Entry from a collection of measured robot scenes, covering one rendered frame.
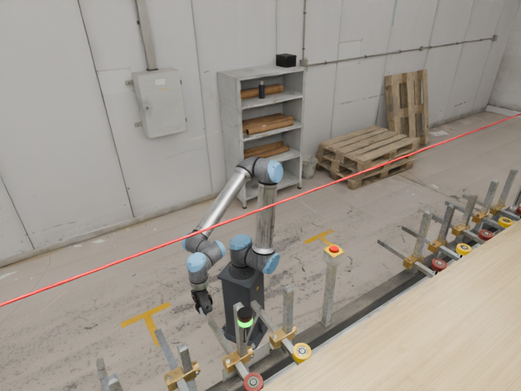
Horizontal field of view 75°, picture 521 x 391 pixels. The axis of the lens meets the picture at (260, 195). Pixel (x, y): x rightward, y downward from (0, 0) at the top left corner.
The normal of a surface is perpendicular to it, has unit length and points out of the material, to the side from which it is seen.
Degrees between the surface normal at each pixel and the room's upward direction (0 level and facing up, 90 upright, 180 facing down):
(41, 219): 90
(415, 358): 0
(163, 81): 90
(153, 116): 90
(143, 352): 0
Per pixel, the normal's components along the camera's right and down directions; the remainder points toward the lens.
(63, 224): 0.54, 0.42
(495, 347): -0.02, -0.86
